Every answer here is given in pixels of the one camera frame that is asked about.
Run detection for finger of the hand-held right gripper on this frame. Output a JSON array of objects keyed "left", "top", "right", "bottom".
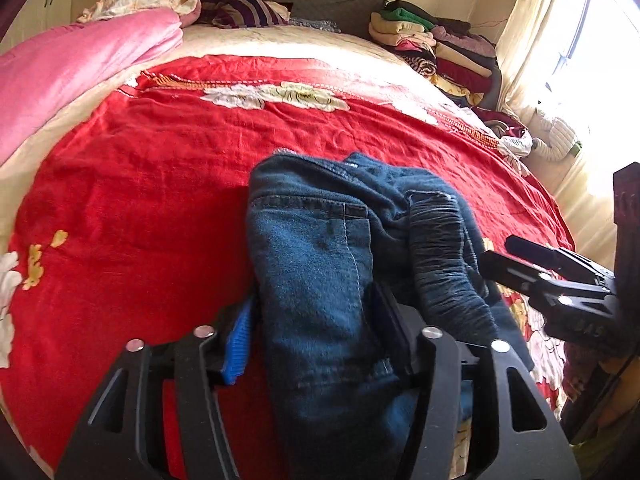
[
  {"left": 481, "top": 250, "right": 619, "bottom": 312},
  {"left": 504, "top": 236, "right": 617, "bottom": 287}
]

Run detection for pink quilt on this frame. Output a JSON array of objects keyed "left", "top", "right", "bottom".
[{"left": 0, "top": 7, "right": 186, "bottom": 166}]

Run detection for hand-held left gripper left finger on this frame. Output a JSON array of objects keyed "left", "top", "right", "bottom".
[{"left": 55, "top": 302, "right": 254, "bottom": 480}]

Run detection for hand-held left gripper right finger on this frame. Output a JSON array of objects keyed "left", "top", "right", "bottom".
[{"left": 372, "top": 280, "right": 583, "bottom": 480}]

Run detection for red floral blanket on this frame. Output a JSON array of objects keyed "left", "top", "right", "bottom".
[{"left": 0, "top": 55, "right": 576, "bottom": 480}]

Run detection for grey knitted cloth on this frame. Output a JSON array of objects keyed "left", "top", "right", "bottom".
[{"left": 289, "top": 16, "right": 343, "bottom": 34}]

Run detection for blue denim pants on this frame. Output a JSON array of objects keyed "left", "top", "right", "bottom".
[{"left": 245, "top": 151, "right": 533, "bottom": 480}]

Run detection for purple striped pillow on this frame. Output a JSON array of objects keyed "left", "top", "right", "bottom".
[{"left": 197, "top": 0, "right": 293, "bottom": 29}]

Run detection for maroon patterned cloth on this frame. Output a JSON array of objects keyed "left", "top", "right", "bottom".
[{"left": 472, "top": 107, "right": 533, "bottom": 161}]

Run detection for pile of folded clothes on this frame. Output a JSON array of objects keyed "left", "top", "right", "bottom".
[{"left": 369, "top": 0, "right": 503, "bottom": 111}]

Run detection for cream curtain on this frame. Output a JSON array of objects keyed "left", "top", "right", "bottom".
[{"left": 495, "top": 0, "right": 621, "bottom": 261}]

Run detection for window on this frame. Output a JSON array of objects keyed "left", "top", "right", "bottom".
[{"left": 550, "top": 0, "right": 640, "bottom": 111}]

